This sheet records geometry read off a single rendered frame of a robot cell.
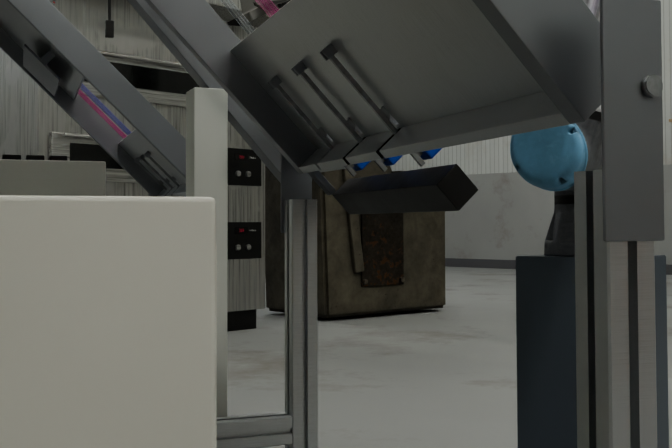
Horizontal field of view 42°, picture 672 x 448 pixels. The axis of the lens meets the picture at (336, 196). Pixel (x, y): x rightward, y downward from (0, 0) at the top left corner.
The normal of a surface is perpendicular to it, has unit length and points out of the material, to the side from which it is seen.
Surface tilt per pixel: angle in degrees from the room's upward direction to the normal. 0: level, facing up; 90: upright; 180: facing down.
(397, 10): 133
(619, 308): 90
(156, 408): 90
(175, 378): 90
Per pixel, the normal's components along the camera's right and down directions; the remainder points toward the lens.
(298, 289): 0.34, -0.04
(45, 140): 0.72, -0.03
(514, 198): -0.68, -0.02
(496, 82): -0.68, 0.68
